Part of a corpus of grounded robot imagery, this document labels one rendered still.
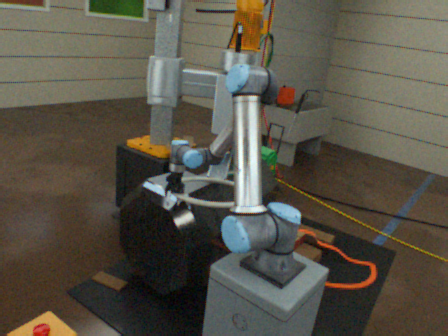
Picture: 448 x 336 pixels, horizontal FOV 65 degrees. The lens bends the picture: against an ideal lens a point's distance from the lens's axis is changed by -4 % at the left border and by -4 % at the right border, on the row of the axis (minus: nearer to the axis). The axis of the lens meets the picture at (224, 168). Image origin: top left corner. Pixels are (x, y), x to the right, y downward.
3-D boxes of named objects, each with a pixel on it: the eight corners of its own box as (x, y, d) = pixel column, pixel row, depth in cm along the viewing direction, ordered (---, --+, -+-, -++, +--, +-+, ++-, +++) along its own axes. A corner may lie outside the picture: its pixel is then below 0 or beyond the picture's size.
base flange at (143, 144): (124, 144, 335) (124, 139, 334) (160, 136, 374) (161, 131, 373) (163, 159, 311) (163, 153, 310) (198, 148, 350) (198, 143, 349)
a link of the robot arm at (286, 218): (301, 249, 158) (310, 212, 153) (271, 256, 148) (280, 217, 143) (278, 233, 170) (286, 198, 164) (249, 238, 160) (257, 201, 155)
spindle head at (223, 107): (217, 125, 295) (223, 69, 279) (244, 129, 293) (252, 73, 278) (210, 137, 261) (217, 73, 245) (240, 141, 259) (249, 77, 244)
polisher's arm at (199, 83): (141, 94, 309) (143, 64, 301) (150, 88, 342) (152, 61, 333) (228, 104, 310) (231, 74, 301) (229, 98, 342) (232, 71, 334)
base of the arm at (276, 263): (298, 261, 167) (303, 242, 164) (285, 280, 150) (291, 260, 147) (260, 247, 174) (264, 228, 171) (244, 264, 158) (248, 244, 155)
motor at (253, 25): (229, 46, 325) (235, -1, 311) (264, 51, 322) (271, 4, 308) (226, 47, 298) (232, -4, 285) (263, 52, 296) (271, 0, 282)
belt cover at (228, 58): (229, 65, 333) (231, 47, 327) (256, 69, 331) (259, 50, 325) (214, 75, 243) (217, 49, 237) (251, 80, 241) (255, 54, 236)
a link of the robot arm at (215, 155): (285, 64, 154) (214, 152, 202) (262, 60, 147) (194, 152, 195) (296, 85, 149) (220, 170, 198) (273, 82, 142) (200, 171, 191)
